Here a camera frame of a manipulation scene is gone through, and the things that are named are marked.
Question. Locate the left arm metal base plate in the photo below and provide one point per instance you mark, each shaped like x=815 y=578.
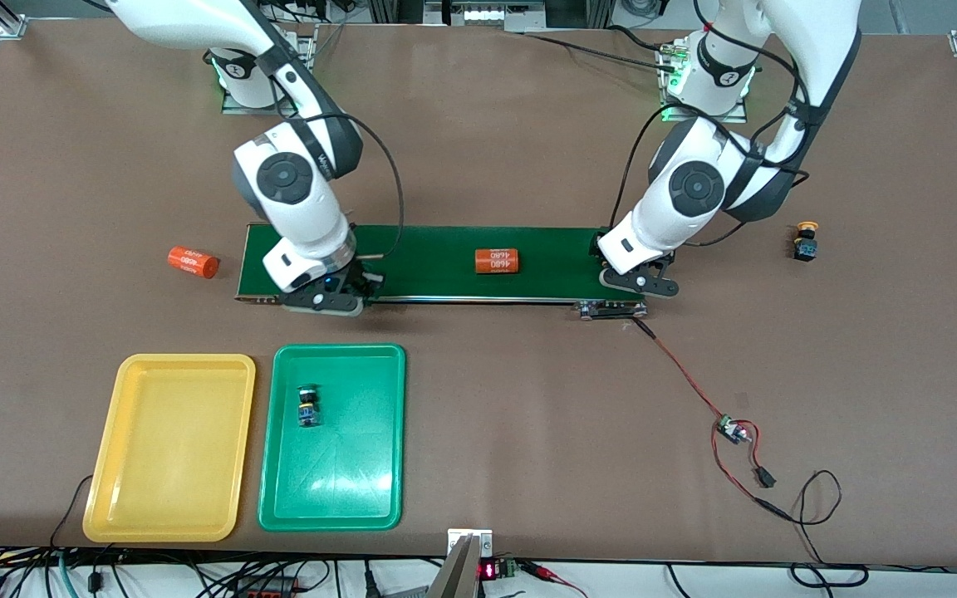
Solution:
x=740 y=115

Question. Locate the green plastic tray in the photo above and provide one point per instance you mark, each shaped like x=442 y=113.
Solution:
x=345 y=473

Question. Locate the orange power strip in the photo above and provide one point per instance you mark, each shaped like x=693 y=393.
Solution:
x=267 y=590

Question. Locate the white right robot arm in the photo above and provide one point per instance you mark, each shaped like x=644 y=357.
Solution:
x=296 y=199

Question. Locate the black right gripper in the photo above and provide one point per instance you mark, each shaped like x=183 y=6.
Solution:
x=357 y=279

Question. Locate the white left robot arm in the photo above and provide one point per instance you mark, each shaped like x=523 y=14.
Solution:
x=694 y=191

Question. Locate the black switch with red lead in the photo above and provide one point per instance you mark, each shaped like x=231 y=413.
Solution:
x=766 y=477

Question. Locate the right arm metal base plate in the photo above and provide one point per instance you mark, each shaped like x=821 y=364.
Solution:
x=233 y=106

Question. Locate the orange 4680 battery cylinder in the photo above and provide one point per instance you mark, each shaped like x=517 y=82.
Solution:
x=497 y=261
x=193 y=262

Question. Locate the yellow push button switch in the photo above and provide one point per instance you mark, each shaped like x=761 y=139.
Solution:
x=806 y=241

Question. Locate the red clip leads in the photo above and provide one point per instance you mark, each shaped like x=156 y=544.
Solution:
x=557 y=575

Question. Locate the grey background device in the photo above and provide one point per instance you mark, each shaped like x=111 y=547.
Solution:
x=478 y=15

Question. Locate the green conveyor belt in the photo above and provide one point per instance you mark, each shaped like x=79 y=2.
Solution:
x=445 y=249

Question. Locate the yellow plastic tray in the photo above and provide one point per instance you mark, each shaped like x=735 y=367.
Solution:
x=171 y=448

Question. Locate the small black circuit board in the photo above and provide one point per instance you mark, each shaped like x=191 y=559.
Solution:
x=726 y=427

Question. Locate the small red digit display module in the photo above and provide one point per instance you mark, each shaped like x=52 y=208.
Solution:
x=488 y=571

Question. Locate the green push button switch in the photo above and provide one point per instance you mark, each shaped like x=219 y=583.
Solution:
x=306 y=405

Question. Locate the grey metal camera stand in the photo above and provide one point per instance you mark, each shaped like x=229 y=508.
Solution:
x=460 y=569

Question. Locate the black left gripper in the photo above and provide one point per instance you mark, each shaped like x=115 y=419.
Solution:
x=597 y=244

